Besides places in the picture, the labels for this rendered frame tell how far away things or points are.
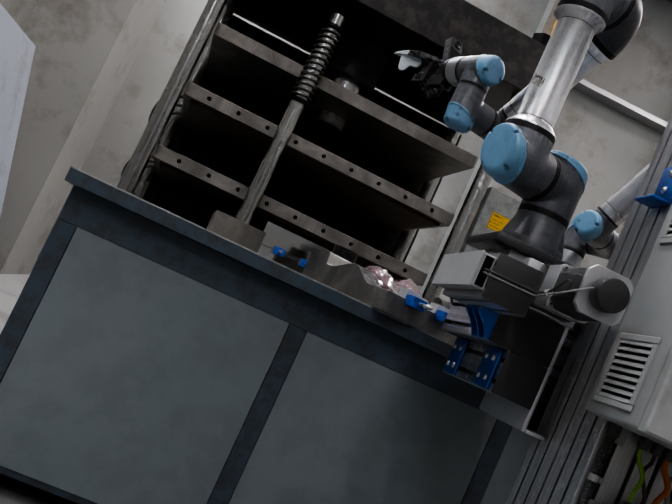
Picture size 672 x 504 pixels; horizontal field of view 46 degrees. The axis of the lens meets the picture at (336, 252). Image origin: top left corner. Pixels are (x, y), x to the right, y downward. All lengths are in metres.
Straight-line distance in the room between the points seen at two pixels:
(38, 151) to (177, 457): 4.90
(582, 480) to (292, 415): 0.88
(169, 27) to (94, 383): 8.18
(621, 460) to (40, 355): 1.35
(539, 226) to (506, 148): 0.19
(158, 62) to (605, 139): 5.62
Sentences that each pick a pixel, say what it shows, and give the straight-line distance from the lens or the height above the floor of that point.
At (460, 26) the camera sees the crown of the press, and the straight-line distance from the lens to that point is 3.10.
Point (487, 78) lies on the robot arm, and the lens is 2.00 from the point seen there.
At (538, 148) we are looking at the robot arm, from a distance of 1.75.
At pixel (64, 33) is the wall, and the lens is 6.96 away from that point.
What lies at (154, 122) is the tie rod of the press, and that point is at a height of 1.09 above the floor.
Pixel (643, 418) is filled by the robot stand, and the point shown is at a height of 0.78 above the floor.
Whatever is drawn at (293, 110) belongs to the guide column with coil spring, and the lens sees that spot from 2.92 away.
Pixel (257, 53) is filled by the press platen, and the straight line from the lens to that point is 3.03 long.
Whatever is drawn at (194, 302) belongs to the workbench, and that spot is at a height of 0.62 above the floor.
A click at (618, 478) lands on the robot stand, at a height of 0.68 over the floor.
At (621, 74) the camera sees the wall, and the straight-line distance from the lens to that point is 11.09.
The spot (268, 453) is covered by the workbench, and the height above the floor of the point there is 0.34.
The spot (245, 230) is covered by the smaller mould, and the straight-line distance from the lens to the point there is 2.22.
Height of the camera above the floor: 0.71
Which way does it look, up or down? 5 degrees up
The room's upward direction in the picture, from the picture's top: 25 degrees clockwise
